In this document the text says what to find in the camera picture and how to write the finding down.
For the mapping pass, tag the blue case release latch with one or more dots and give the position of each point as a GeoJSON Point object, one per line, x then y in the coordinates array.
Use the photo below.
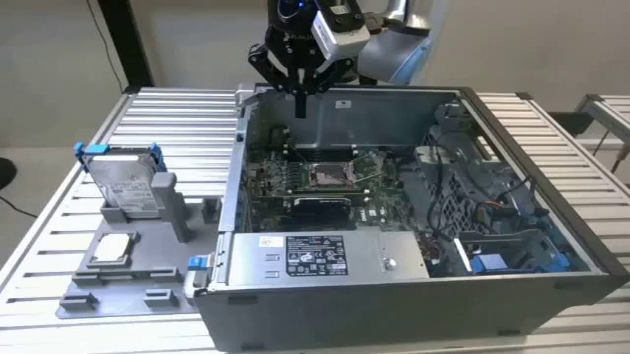
{"type": "Point", "coordinates": [195, 263]}

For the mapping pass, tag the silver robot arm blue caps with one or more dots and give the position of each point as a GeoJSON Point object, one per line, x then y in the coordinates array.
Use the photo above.
{"type": "Point", "coordinates": [383, 55]}

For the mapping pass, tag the grey metal disk bay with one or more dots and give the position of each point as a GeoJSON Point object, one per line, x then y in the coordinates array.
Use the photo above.
{"type": "Point", "coordinates": [522, 236]}

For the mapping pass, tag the CPU socket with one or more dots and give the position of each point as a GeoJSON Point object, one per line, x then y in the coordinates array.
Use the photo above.
{"type": "Point", "coordinates": [329, 177]}

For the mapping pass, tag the grey open PC case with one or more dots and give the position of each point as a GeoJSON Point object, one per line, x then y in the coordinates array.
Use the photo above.
{"type": "Point", "coordinates": [344, 317]}

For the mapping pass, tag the blue disk carrier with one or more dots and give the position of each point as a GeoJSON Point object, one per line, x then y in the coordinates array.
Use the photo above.
{"type": "Point", "coordinates": [490, 264]}

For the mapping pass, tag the black RAM slot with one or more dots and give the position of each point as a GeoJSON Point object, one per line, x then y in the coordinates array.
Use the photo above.
{"type": "Point", "coordinates": [324, 194]}
{"type": "Point", "coordinates": [324, 154]}
{"type": "Point", "coordinates": [324, 189]}

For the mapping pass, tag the black round floor object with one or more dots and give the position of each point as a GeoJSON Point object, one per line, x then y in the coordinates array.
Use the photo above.
{"type": "Point", "coordinates": [5, 171]}

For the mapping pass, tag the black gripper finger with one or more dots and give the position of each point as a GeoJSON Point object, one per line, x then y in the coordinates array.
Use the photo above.
{"type": "Point", "coordinates": [263, 66]}
{"type": "Point", "coordinates": [336, 72]}

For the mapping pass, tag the hard disk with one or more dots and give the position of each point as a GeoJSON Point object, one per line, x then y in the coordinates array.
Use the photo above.
{"type": "Point", "coordinates": [122, 184]}

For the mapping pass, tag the white case sticker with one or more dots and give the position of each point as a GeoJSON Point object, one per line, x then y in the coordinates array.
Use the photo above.
{"type": "Point", "coordinates": [343, 104]}

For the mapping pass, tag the grey power supply unit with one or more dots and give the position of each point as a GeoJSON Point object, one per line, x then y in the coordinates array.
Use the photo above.
{"type": "Point", "coordinates": [364, 254]}

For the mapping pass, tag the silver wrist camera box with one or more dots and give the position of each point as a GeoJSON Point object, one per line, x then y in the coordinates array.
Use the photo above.
{"type": "Point", "coordinates": [344, 40]}

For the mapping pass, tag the black post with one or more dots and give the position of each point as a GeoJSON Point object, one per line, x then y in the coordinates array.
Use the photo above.
{"type": "Point", "coordinates": [125, 44]}

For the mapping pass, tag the grey parts rack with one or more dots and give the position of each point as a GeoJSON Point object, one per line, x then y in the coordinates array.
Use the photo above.
{"type": "Point", "coordinates": [157, 254]}

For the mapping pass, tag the metal slat side table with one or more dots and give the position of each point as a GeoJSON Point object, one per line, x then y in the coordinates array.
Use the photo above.
{"type": "Point", "coordinates": [612, 107]}

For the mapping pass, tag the green motherboard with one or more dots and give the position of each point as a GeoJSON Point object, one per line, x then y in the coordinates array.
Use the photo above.
{"type": "Point", "coordinates": [379, 195]}

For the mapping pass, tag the black graphics card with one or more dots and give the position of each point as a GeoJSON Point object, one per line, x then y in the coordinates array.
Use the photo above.
{"type": "Point", "coordinates": [319, 210]}

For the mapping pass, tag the grey perforated drive cage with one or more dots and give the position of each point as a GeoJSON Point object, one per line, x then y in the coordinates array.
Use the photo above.
{"type": "Point", "coordinates": [457, 206]}

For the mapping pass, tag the black power supply label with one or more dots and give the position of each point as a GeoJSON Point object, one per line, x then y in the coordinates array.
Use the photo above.
{"type": "Point", "coordinates": [315, 258]}

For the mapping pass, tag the silver CPU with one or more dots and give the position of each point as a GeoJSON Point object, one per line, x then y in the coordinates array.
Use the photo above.
{"type": "Point", "coordinates": [113, 246]}

